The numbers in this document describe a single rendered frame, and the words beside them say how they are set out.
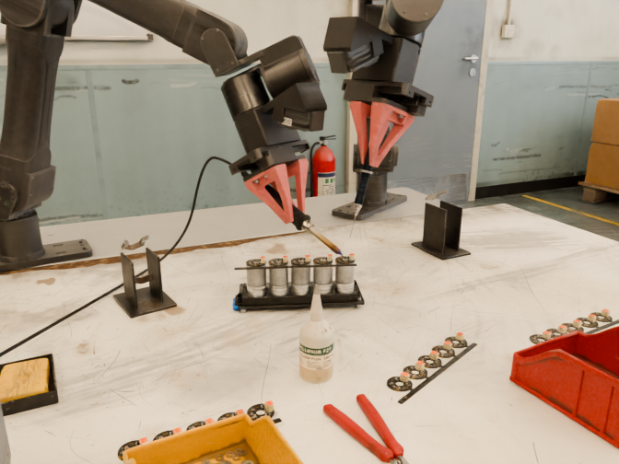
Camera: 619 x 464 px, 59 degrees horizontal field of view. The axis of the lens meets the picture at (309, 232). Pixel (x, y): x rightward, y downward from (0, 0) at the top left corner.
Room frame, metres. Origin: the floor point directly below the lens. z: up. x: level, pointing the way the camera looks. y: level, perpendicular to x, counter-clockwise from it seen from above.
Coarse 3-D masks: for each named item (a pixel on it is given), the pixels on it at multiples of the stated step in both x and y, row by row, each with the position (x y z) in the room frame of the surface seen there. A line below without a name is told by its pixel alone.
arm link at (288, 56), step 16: (208, 32) 0.74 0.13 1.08; (208, 48) 0.74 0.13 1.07; (224, 48) 0.73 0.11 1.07; (272, 48) 0.75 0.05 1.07; (288, 48) 0.75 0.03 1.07; (304, 48) 0.76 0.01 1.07; (224, 64) 0.73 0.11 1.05; (240, 64) 0.74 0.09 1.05; (272, 64) 0.75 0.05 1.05; (288, 64) 0.74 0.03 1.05; (304, 64) 0.73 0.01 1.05; (272, 80) 0.74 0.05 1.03; (288, 80) 0.74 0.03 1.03; (304, 80) 0.74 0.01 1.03
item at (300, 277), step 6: (294, 270) 0.64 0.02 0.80; (300, 270) 0.64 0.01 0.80; (306, 270) 0.64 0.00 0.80; (294, 276) 0.64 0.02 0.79; (300, 276) 0.64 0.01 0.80; (306, 276) 0.64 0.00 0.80; (294, 282) 0.64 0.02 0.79; (300, 282) 0.64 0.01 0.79; (306, 282) 0.64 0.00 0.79; (294, 288) 0.64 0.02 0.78; (300, 288) 0.64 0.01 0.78; (306, 288) 0.64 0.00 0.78; (294, 294) 0.64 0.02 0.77; (300, 294) 0.63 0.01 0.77; (306, 294) 0.64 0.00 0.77
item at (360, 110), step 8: (400, 96) 0.71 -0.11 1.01; (352, 104) 0.70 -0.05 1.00; (360, 104) 0.69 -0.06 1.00; (368, 104) 0.71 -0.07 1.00; (408, 104) 0.70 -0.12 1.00; (416, 104) 0.68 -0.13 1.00; (352, 112) 0.70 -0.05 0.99; (360, 112) 0.69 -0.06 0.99; (368, 112) 0.70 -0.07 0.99; (408, 112) 0.70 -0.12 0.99; (416, 112) 0.69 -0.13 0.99; (424, 112) 0.69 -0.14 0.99; (360, 120) 0.69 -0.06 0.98; (360, 128) 0.69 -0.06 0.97; (384, 128) 0.72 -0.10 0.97; (360, 136) 0.69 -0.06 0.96; (360, 144) 0.69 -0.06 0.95; (360, 152) 0.69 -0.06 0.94
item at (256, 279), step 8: (256, 264) 0.63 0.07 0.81; (248, 272) 0.63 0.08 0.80; (256, 272) 0.63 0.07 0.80; (264, 272) 0.64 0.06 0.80; (248, 280) 0.63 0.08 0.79; (256, 280) 0.63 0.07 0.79; (264, 280) 0.64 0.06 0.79; (248, 288) 0.64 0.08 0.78; (256, 288) 0.63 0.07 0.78; (264, 288) 0.64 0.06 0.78; (256, 296) 0.63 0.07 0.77
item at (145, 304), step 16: (144, 240) 0.67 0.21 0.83; (128, 272) 0.64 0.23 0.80; (160, 272) 0.65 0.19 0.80; (128, 288) 0.65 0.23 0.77; (144, 288) 0.69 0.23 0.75; (160, 288) 0.65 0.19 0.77; (128, 304) 0.64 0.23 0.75; (144, 304) 0.64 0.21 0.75; (160, 304) 0.64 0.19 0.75; (176, 304) 0.65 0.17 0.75
